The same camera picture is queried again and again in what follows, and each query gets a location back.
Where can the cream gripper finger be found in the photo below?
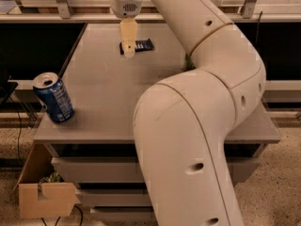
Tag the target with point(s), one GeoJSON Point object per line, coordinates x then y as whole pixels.
{"type": "Point", "coordinates": [128, 28]}

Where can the dark blue snack bar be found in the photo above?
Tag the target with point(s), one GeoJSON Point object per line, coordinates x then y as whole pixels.
{"type": "Point", "coordinates": [143, 45]}

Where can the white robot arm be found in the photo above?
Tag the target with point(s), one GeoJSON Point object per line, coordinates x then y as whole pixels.
{"type": "Point", "coordinates": [180, 123]}

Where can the green soda can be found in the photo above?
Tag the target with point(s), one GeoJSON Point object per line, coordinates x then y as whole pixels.
{"type": "Point", "coordinates": [189, 65]}

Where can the blue pepsi can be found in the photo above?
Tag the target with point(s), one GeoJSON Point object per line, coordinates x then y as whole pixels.
{"type": "Point", "coordinates": [53, 96]}

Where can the grey drawer cabinet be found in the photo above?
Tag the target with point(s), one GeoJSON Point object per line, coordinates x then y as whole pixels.
{"type": "Point", "coordinates": [95, 150]}

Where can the cardboard box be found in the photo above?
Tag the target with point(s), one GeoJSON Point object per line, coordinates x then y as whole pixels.
{"type": "Point", "coordinates": [43, 200]}

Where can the metal frame railing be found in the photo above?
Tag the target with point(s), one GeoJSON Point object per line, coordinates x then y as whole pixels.
{"type": "Point", "coordinates": [96, 11]}

